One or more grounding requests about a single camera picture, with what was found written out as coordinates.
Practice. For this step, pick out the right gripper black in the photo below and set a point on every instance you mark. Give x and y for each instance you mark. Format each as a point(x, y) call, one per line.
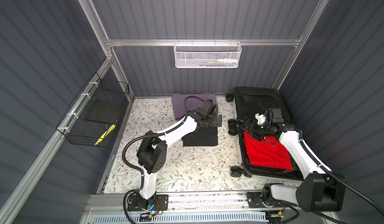
point(252, 129)

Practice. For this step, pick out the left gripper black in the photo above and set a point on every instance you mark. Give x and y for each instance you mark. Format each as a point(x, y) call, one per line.
point(215, 123)

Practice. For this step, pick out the purple jeans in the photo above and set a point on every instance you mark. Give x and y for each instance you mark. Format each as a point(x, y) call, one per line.
point(192, 103)

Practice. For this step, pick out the black t-shirt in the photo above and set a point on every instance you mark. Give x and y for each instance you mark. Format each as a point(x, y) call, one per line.
point(202, 137)

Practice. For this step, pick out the red t-shirt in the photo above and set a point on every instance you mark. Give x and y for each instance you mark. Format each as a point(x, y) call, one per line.
point(268, 153)

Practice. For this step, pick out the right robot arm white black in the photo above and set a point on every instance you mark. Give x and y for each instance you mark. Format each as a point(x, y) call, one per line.
point(321, 190)

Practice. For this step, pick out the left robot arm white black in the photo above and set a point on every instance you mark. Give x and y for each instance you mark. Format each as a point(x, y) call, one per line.
point(152, 153)

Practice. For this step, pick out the floral table mat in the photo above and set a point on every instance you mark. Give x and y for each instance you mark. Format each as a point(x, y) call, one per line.
point(187, 169)

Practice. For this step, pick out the black pad in basket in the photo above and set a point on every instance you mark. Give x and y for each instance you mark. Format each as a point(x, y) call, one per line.
point(102, 112)

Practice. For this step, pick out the white ventilation grille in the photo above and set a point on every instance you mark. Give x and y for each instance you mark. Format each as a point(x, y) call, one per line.
point(205, 218)

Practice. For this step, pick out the yellow black striped item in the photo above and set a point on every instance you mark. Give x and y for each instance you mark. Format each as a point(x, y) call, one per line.
point(105, 134)

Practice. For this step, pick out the white wire basket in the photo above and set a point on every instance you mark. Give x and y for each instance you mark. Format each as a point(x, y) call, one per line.
point(207, 55)

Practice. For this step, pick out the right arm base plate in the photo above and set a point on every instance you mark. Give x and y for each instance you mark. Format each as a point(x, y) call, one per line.
point(260, 200)

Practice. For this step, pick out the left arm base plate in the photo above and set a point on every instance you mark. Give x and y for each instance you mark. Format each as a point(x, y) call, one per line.
point(136, 202)

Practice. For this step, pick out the black wire basket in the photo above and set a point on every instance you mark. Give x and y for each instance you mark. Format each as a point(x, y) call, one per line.
point(77, 130)

